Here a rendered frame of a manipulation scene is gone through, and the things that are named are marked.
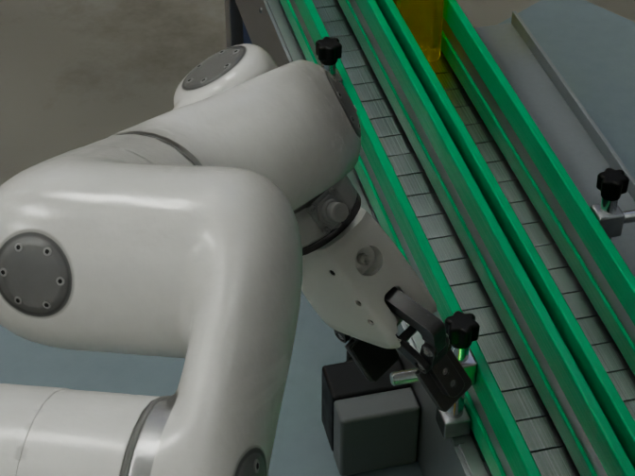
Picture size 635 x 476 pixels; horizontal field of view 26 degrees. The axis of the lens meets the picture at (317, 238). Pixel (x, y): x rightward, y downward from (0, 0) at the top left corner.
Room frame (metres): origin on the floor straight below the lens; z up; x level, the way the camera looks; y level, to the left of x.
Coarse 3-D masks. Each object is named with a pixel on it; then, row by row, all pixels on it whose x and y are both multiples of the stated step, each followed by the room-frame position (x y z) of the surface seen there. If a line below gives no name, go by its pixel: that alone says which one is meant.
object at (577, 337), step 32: (384, 0) 1.47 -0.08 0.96; (416, 64) 1.34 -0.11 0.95; (448, 96) 1.26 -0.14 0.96; (448, 128) 1.22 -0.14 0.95; (480, 160) 1.14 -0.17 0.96; (512, 224) 1.03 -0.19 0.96; (544, 288) 0.95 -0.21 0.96; (576, 320) 0.90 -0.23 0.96; (576, 352) 0.87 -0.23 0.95; (608, 384) 0.82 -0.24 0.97; (608, 416) 0.80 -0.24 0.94
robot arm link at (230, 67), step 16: (240, 48) 0.79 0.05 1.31; (256, 48) 0.78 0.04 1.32; (208, 64) 0.78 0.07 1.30; (224, 64) 0.77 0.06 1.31; (240, 64) 0.76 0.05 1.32; (256, 64) 0.76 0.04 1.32; (272, 64) 0.77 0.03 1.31; (192, 80) 0.77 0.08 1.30; (208, 80) 0.76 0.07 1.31; (224, 80) 0.75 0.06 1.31; (240, 80) 0.75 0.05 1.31; (176, 96) 0.76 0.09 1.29; (192, 96) 0.75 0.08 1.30; (208, 96) 0.74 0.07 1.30
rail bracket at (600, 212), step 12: (600, 180) 1.05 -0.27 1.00; (612, 180) 1.04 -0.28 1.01; (624, 180) 1.05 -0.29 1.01; (612, 192) 1.04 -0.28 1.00; (624, 192) 1.05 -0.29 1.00; (600, 204) 1.05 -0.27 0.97; (612, 204) 1.04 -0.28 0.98; (600, 216) 1.04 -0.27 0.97; (612, 216) 1.04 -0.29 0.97; (624, 216) 1.04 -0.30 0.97; (612, 228) 1.04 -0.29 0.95
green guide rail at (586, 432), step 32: (352, 0) 1.54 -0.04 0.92; (384, 32) 1.39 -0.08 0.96; (384, 64) 1.40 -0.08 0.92; (416, 96) 1.27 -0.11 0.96; (416, 128) 1.27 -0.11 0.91; (448, 160) 1.16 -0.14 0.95; (448, 192) 1.16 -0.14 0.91; (480, 192) 1.09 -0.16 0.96; (480, 224) 1.06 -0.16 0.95; (480, 256) 1.05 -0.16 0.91; (512, 256) 0.99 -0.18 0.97; (512, 288) 0.97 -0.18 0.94; (512, 320) 0.96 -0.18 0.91; (544, 320) 0.90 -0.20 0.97; (544, 352) 0.88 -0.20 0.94; (544, 384) 0.87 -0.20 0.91; (576, 384) 0.82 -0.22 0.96; (576, 416) 0.81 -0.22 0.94; (576, 448) 0.80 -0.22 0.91; (608, 448) 0.75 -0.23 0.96
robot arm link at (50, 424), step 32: (0, 384) 0.39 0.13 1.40; (0, 416) 0.36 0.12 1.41; (32, 416) 0.36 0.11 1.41; (64, 416) 0.36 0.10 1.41; (96, 416) 0.36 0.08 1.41; (128, 416) 0.36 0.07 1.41; (0, 448) 0.35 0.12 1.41; (32, 448) 0.35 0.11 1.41; (64, 448) 0.34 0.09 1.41; (96, 448) 0.34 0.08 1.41; (128, 448) 0.34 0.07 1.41
